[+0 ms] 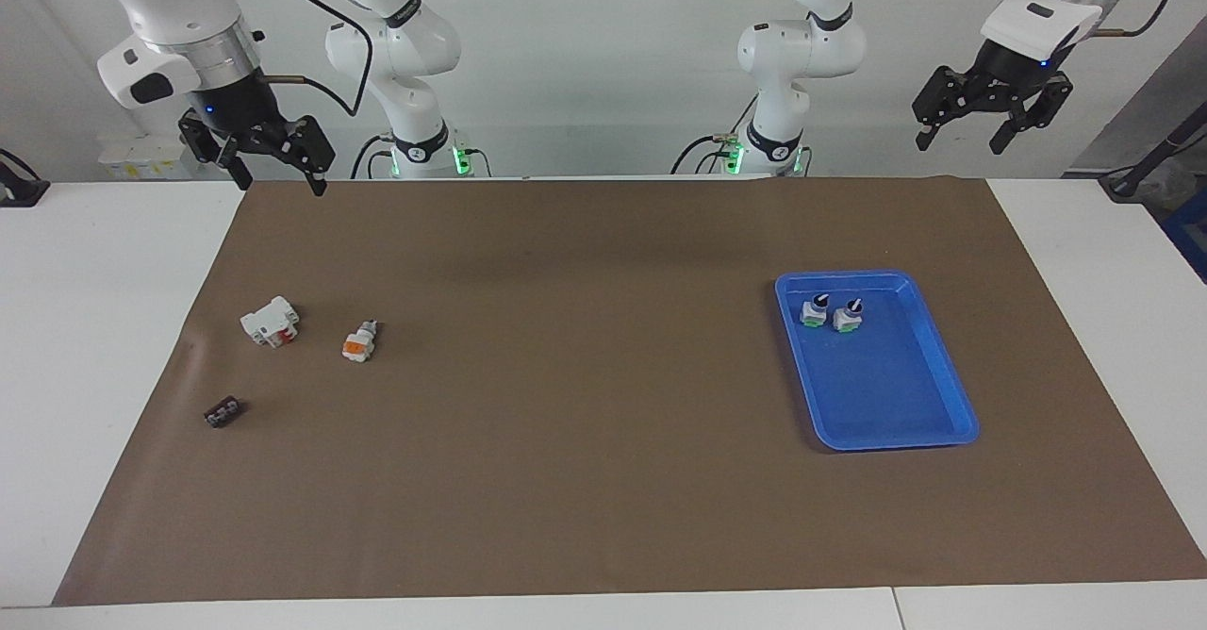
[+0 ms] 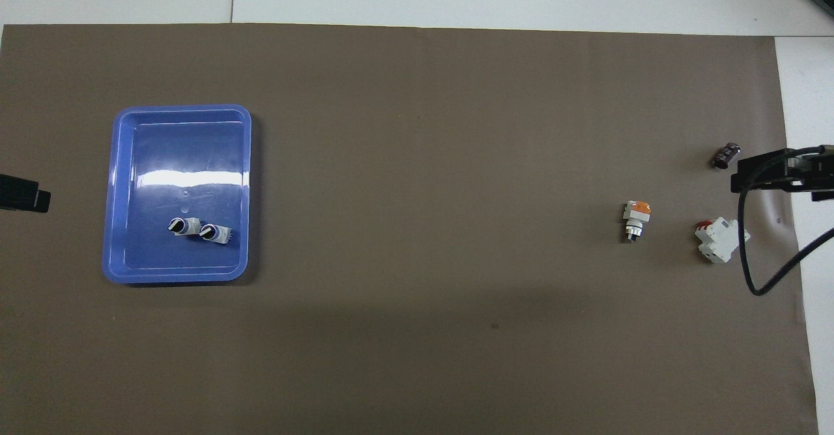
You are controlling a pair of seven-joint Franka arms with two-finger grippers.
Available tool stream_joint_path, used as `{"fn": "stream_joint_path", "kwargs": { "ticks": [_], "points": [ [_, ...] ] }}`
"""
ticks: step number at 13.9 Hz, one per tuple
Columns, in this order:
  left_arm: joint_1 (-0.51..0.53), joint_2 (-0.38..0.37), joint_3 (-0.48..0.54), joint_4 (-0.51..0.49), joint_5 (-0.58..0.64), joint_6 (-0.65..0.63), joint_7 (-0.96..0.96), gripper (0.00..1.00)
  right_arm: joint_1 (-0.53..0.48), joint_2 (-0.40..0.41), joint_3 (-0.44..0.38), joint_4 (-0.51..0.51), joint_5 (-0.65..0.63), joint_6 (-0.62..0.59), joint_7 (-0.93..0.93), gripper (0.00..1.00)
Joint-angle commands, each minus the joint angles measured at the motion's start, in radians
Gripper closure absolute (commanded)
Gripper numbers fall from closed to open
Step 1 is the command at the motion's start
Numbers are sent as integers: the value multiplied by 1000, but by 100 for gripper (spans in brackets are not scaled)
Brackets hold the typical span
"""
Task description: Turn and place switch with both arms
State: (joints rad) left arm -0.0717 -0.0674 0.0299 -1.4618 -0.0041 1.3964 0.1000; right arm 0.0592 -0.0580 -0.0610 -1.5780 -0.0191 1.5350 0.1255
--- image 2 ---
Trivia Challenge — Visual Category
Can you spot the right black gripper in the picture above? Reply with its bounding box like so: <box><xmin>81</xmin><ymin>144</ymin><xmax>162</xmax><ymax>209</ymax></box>
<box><xmin>730</xmin><ymin>145</ymin><xmax>834</xmax><ymax>201</ymax></box>

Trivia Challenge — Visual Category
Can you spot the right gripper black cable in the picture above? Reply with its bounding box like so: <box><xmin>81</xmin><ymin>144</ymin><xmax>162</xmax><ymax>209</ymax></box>
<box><xmin>738</xmin><ymin>155</ymin><xmax>834</xmax><ymax>296</ymax></box>

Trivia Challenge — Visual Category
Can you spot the selector switch with orange block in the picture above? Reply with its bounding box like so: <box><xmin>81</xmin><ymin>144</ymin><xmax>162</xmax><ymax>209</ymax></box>
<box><xmin>622</xmin><ymin>201</ymin><xmax>653</xmax><ymax>244</ymax></box>

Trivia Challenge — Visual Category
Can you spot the small dark terminal block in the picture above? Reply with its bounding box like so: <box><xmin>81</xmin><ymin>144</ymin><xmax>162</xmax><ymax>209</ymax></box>
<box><xmin>712</xmin><ymin>142</ymin><xmax>742</xmax><ymax>170</ymax></box>

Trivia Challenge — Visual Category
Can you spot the blue plastic tray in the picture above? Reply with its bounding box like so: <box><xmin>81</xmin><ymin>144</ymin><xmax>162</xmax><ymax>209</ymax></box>
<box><xmin>102</xmin><ymin>104</ymin><xmax>253</xmax><ymax>285</ymax></box>

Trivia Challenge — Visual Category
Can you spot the brown table mat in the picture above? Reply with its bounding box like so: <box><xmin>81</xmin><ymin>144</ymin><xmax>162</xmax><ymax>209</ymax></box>
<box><xmin>0</xmin><ymin>23</ymin><xmax>820</xmax><ymax>435</ymax></box>

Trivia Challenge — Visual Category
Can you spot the white circuit breaker red lever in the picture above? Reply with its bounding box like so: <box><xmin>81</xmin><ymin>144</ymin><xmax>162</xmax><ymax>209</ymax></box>
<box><xmin>695</xmin><ymin>217</ymin><xmax>751</xmax><ymax>264</ymax></box>

